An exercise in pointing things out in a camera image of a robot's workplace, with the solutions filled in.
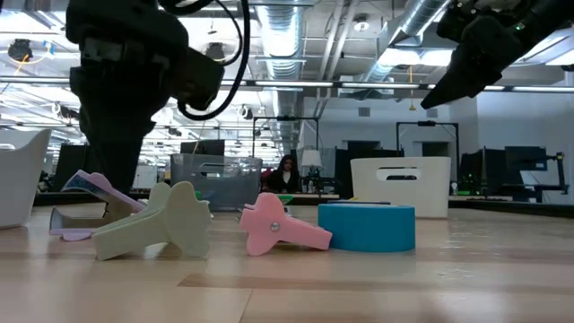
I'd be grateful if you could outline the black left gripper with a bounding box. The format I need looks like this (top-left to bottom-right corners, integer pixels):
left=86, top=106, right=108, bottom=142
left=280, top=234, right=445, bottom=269
left=69, top=57, right=176, bottom=195

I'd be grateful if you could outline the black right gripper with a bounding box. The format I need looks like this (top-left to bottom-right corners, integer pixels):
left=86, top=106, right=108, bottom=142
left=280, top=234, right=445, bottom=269
left=420, top=0, right=544, bottom=110

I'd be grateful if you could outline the purple stapler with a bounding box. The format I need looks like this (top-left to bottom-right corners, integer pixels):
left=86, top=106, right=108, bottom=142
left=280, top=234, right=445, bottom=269
left=48, top=169, right=150, bottom=243

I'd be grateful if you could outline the blue tape roll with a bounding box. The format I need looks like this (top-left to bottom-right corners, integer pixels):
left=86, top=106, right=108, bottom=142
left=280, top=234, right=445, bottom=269
left=317, top=203, right=417, bottom=254

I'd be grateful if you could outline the white cabinet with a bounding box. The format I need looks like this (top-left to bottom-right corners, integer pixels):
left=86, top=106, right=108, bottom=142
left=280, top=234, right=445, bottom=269
left=134, top=164, right=159, bottom=190

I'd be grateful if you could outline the black monitor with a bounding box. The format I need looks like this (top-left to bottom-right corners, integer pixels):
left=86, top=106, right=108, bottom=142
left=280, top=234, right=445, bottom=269
left=180, top=139, right=226, bottom=156

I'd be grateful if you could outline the white plastic bin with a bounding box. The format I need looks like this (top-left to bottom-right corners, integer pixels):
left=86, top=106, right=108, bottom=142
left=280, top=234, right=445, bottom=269
left=0, top=128, right=52, bottom=231

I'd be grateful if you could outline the grey translucent plastic bin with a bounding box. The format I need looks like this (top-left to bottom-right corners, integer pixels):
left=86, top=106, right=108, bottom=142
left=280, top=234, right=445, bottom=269
left=169, top=153, right=264, bottom=213

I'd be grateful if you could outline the person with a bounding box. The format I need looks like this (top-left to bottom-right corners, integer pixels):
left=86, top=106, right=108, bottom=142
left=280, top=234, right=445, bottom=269
left=267, top=153, right=302, bottom=195

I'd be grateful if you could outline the white shade table lamp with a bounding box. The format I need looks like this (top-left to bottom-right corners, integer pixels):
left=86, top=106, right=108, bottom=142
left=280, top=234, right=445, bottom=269
left=300, top=149, right=323, bottom=168

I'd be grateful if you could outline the black metal gantry frame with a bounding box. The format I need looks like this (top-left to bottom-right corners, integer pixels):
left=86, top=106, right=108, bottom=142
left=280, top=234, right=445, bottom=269
left=252, top=115, right=320, bottom=158
left=396, top=119, right=460, bottom=158

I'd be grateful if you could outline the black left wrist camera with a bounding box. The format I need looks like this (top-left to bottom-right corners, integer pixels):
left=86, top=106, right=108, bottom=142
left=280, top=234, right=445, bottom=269
left=172, top=47, right=225, bottom=112

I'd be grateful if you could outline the white bin with handle slot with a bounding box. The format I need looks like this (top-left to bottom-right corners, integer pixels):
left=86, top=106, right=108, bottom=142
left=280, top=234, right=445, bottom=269
left=350, top=156, right=453, bottom=220

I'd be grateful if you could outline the black ceiling-mounted camera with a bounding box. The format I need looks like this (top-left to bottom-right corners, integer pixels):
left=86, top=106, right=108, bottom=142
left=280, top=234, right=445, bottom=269
left=7, top=39, right=33, bottom=63
left=204, top=42, right=227, bottom=63

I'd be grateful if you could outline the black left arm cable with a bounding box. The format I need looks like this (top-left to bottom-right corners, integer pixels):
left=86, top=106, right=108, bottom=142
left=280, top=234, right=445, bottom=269
left=159, top=0, right=251, bottom=121

